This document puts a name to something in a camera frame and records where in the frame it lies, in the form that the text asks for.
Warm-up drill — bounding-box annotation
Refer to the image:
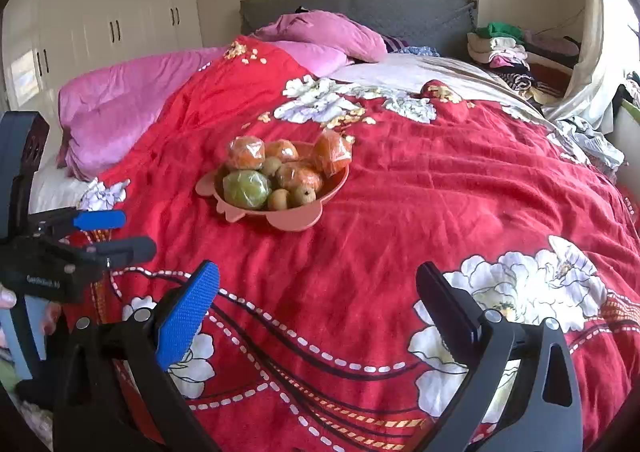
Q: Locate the person's left hand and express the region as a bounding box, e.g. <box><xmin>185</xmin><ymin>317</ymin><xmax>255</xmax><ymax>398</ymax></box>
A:
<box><xmin>0</xmin><ymin>284</ymin><xmax>64</xmax><ymax>339</ymax></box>

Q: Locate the white bed sheet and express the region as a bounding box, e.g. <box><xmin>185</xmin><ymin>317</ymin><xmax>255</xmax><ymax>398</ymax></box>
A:
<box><xmin>327</xmin><ymin>53</ymin><xmax>556</xmax><ymax>120</ymax></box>

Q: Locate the red floral blanket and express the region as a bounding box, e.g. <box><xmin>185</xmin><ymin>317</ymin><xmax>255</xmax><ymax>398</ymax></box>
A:
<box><xmin>65</xmin><ymin>34</ymin><xmax>640</xmax><ymax>452</ymax></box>

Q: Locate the grey padded headboard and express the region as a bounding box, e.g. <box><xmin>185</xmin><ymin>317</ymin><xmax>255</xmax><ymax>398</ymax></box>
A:
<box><xmin>240</xmin><ymin>0</ymin><xmax>480</xmax><ymax>53</ymax></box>

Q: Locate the cream fleece blanket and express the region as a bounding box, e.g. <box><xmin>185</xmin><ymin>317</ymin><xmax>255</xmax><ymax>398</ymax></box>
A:
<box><xmin>30</xmin><ymin>157</ymin><xmax>101</xmax><ymax>215</ymax></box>

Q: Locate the cream curtain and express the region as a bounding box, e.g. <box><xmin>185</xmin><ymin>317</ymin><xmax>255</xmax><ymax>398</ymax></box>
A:
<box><xmin>542</xmin><ymin>0</ymin><xmax>631</xmax><ymax>120</ymax></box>

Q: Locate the stack of folded clothes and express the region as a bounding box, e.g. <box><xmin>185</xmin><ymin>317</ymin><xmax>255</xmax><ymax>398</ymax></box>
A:
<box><xmin>467</xmin><ymin>22</ymin><xmax>538</xmax><ymax>98</ymax></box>

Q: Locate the plastic-wrapped orange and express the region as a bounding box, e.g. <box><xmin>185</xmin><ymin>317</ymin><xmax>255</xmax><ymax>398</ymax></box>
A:
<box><xmin>227</xmin><ymin>136</ymin><xmax>266</xmax><ymax>170</ymax></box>
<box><xmin>275</xmin><ymin>161</ymin><xmax>325</xmax><ymax>193</ymax></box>
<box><xmin>312</xmin><ymin>128</ymin><xmax>353</xmax><ymax>178</ymax></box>

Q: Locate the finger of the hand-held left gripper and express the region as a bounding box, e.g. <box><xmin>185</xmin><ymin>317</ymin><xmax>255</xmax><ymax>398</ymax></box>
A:
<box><xmin>74</xmin><ymin>236</ymin><xmax>159</xmax><ymax>274</ymax></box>
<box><xmin>29</xmin><ymin>209</ymin><xmax>127</xmax><ymax>236</ymax></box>

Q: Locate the pink pillow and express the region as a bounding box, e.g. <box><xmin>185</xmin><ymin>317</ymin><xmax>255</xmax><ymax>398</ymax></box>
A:
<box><xmin>252</xmin><ymin>11</ymin><xmax>388</xmax><ymax>64</ymax></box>

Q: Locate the green-edged window ledge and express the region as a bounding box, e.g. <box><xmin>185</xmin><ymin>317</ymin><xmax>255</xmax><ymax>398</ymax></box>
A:
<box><xmin>607</xmin><ymin>99</ymin><xmax>640</xmax><ymax>173</ymax></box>

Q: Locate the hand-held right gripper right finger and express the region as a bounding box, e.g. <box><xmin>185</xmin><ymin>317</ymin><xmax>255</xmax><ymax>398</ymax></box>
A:
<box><xmin>415</xmin><ymin>261</ymin><xmax>584</xmax><ymax>452</ymax></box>

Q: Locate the plastic-wrapped green citrus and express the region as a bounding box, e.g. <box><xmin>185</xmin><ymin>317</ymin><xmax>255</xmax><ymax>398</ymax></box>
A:
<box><xmin>222</xmin><ymin>169</ymin><xmax>273</xmax><ymax>210</ymax></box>

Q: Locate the small plastic-wrapped red-orange tangerine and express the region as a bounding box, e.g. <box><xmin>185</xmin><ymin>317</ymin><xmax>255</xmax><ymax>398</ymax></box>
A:
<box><xmin>264</xmin><ymin>138</ymin><xmax>300</xmax><ymax>163</ymax></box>

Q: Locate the crumpled white grey cloth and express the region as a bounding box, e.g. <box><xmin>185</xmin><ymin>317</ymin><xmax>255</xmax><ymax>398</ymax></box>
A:
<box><xmin>547</xmin><ymin>114</ymin><xmax>626</xmax><ymax>173</ymax></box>

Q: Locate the pink quilt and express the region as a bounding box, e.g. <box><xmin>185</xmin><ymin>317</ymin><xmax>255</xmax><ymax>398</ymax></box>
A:
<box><xmin>57</xmin><ymin>43</ymin><xmax>351</xmax><ymax>180</ymax></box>

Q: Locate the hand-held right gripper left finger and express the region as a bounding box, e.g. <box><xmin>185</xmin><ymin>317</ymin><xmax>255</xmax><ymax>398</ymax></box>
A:
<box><xmin>52</xmin><ymin>259</ymin><xmax>222</xmax><ymax>452</ymax></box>

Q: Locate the white wardrobe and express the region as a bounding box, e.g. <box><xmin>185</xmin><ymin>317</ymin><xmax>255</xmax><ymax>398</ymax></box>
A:
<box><xmin>0</xmin><ymin>0</ymin><xmax>203</xmax><ymax>133</ymax></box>

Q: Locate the pink plastic bowl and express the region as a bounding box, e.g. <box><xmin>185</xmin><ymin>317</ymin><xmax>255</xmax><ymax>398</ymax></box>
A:
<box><xmin>195</xmin><ymin>139</ymin><xmax>351</xmax><ymax>233</ymax></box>

